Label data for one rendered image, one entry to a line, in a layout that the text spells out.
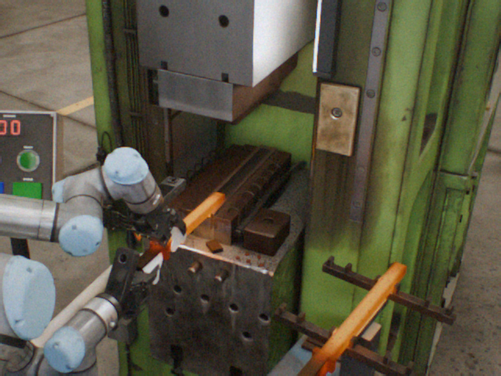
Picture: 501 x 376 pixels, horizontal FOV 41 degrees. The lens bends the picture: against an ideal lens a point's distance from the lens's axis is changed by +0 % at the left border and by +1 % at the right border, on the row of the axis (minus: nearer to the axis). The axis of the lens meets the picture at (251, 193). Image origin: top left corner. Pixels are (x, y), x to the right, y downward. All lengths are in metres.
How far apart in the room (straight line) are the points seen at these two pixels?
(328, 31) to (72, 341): 0.84
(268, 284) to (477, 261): 1.91
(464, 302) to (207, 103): 1.91
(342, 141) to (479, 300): 1.73
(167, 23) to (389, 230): 0.75
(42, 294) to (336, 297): 1.01
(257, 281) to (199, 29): 0.63
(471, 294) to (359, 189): 1.62
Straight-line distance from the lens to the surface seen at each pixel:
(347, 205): 1.74
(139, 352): 2.46
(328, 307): 1.95
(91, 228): 1.25
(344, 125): 1.62
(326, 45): 1.55
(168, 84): 1.64
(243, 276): 1.73
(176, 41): 1.59
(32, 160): 1.86
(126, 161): 1.34
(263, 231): 1.71
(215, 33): 1.54
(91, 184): 1.37
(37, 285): 1.08
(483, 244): 3.61
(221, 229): 1.76
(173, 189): 1.53
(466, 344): 2.99
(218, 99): 1.59
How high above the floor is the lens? 1.94
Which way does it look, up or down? 31 degrees down
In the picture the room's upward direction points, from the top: 2 degrees clockwise
